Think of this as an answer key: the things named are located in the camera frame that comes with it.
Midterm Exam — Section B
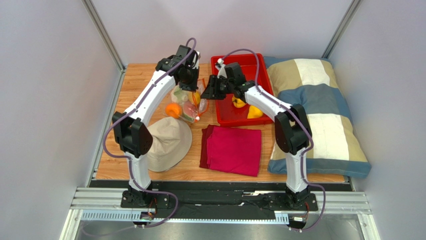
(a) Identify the magenta folded cloth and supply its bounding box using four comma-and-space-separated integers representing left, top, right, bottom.
199, 125, 262, 177

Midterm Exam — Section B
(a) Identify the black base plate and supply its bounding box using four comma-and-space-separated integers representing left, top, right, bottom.
120, 190, 320, 220

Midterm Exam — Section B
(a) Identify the aluminium frame rail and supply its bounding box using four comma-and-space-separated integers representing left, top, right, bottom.
70, 187, 372, 225

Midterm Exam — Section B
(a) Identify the clear zip top bag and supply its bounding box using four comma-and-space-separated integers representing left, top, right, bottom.
164, 78, 209, 123

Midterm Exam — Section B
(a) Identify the red plastic tray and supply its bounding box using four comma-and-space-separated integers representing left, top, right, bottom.
215, 53, 273, 127

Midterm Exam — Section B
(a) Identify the beige bucket hat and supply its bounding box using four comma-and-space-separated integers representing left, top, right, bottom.
146, 117, 193, 172

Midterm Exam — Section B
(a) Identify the plaid pillow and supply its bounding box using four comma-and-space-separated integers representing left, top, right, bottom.
263, 56, 372, 179

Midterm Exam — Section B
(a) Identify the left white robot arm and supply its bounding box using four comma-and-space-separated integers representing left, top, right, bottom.
112, 45, 200, 208

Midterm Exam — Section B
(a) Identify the fake watermelon slice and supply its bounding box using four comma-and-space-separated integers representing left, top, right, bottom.
181, 101, 200, 123

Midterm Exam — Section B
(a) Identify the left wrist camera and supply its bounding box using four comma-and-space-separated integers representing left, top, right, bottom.
191, 51, 200, 68

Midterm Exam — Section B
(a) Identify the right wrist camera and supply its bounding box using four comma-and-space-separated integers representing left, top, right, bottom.
214, 58, 227, 78

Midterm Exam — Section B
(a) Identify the yellow fake pear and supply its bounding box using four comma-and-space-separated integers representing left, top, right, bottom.
246, 105, 264, 119

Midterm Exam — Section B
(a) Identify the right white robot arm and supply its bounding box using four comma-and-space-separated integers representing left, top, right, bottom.
201, 62, 312, 209

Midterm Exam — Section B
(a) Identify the dark yellow fake fruit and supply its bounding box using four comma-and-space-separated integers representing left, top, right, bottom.
188, 91, 201, 106

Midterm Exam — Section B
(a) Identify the white fake cauliflower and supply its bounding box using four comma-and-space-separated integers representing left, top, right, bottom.
170, 85, 189, 104

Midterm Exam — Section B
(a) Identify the orange fake fruit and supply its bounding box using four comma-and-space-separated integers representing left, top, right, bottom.
164, 102, 183, 119

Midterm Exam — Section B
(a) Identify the yellow fake pepper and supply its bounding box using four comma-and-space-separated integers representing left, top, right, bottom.
231, 96, 247, 109

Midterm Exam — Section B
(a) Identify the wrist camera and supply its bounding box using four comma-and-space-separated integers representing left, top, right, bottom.
214, 58, 227, 78
191, 51, 200, 68

